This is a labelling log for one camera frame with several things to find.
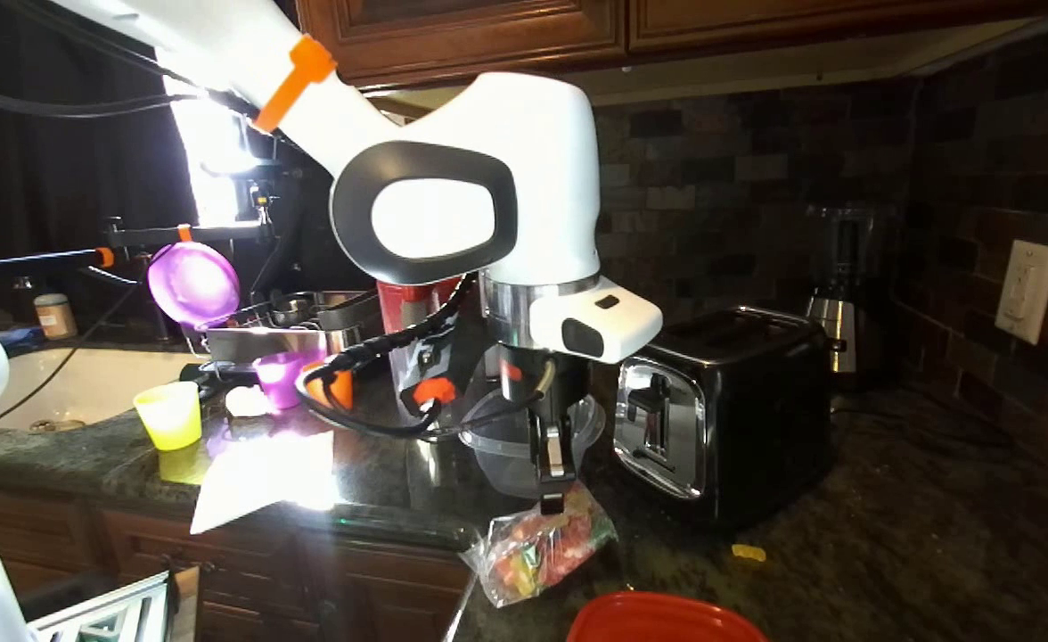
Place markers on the black toaster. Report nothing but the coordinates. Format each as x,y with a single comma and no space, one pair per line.
727,419

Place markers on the bag of colourful candy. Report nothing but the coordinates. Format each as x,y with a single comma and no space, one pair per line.
524,556

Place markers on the yellow green plastic cup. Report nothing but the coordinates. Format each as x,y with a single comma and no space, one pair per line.
169,416

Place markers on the small yellow crumb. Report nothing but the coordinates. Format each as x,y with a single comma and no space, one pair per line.
746,552

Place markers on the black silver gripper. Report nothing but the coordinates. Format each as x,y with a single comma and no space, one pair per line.
531,416

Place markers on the red lidded water pitcher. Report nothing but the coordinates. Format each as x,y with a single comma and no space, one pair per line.
424,347

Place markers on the white wall outlet plate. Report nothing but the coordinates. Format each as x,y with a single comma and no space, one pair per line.
1023,292

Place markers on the orange plastic cup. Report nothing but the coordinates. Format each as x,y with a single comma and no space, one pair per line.
338,391

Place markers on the purple plastic cup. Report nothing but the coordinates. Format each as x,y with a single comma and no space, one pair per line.
274,380

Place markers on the black silver coffee maker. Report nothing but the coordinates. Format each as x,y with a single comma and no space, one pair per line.
847,293

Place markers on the purple plastic plate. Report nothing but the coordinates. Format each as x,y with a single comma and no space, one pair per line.
194,282

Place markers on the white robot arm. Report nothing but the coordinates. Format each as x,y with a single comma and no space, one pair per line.
494,194

